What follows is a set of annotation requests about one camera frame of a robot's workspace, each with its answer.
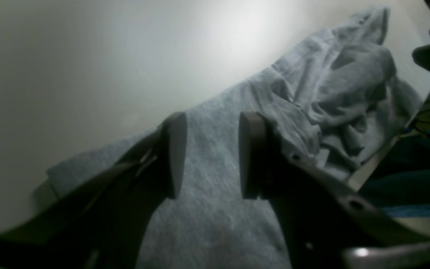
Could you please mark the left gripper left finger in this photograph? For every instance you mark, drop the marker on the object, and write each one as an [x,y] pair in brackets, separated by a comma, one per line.
[155,163]

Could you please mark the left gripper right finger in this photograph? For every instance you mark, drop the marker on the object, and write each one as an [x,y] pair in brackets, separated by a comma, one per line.
[301,195]

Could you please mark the grey T-shirt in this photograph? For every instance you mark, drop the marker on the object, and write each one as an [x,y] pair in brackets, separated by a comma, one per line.
[335,99]

